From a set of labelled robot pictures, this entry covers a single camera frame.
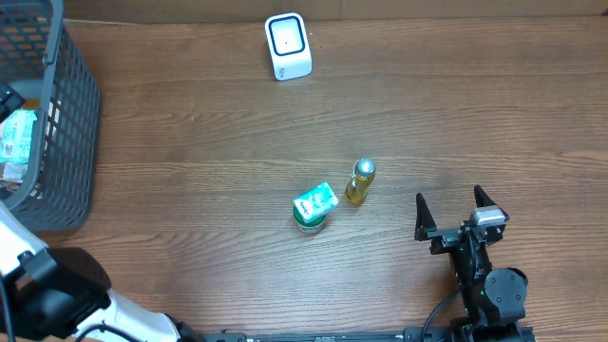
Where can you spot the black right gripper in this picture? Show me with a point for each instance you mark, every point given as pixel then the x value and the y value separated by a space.
pixel 445 238

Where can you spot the green white round jar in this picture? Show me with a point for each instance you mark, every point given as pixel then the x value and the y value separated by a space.
pixel 308 228

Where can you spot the teal white carton pack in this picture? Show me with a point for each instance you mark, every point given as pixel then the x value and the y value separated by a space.
pixel 315 204

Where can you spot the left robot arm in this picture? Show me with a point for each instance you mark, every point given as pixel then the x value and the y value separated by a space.
pixel 65 291

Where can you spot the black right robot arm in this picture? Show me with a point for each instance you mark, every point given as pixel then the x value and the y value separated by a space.
pixel 493 297

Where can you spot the teal white packet in basket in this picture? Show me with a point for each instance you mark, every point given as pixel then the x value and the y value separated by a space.
pixel 17 136

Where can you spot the grey plastic mesh basket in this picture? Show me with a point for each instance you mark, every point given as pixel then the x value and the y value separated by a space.
pixel 41 63

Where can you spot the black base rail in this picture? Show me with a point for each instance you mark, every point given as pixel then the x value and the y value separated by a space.
pixel 323 337

